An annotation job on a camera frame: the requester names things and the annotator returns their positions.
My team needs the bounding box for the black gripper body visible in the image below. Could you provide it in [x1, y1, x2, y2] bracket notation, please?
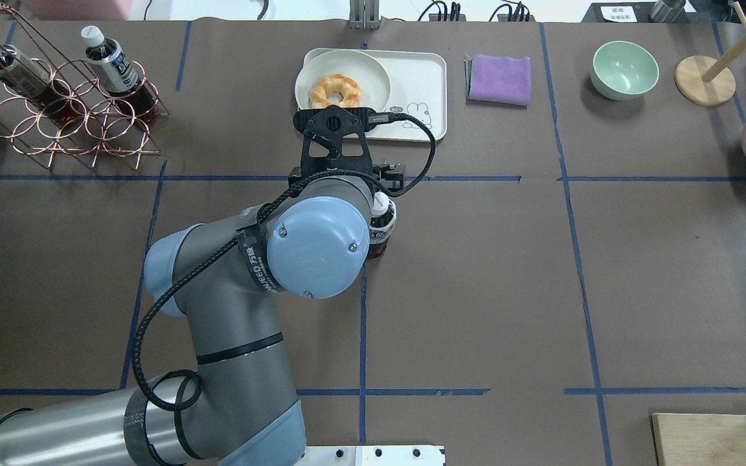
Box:
[288, 162, 407, 197]

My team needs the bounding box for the tea bottle white cap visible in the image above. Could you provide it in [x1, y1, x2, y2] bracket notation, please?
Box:
[367, 191, 397, 260]

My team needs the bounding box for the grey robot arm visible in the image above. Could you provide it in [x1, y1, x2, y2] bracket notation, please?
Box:
[0, 170, 384, 465]

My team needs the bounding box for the cream serving tray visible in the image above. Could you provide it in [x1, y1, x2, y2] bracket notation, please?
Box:
[300, 48, 447, 143]

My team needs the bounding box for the front tea bottle in rack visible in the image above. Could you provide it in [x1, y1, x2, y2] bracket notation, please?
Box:
[80, 25, 158, 124]

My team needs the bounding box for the tea bottle in rack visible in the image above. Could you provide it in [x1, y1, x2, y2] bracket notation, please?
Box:
[80, 25, 158, 124]
[0, 44, 85, 127]

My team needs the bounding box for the rear tea bottle in rack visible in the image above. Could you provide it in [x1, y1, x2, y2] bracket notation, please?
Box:
[0, 44, 85, 127]

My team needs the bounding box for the glazed donut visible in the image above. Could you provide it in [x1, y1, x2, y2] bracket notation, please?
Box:
[309, 73, 362, 109]

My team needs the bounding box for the cream round plate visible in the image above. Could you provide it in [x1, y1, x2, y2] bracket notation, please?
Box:
[294, 50, 391, 110]

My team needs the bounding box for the purple folded cloth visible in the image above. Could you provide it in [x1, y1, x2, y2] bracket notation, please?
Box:
[464, 54, 531, 107]

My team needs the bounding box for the green bowl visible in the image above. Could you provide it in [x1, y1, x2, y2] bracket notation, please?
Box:
[590, 41, 660, 101]

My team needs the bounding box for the wooden mug tree stand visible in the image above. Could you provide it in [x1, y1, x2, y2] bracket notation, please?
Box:
[674, 1, 746, 108]

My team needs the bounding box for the wooden cutting board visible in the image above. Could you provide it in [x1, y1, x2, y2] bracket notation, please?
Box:
[651, 413, 746, 465]

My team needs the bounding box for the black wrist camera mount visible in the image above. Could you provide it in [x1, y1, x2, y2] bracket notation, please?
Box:
[292, 104, 390, 178]

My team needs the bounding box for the aluminium frame post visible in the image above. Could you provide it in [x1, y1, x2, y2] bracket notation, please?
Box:
[348, 0, 381, 30]

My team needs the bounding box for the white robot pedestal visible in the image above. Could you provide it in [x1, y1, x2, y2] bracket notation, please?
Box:
[296, 445, 447, 465]

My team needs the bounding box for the copper wire bottle rack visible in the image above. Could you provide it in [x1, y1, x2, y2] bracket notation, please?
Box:
[0, 2, 170, 171]

